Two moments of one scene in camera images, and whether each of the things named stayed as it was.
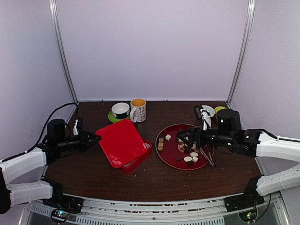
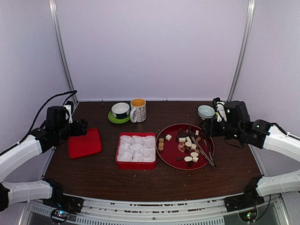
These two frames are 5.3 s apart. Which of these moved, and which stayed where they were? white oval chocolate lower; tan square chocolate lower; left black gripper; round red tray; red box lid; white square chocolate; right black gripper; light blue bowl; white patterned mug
Moved: left black gripper; red box lid; right black gripper
Stayed: white patterned mug; white oval chocolate lower; round red tray; light blue bowl; white square chocolate; tan square chocolate lower
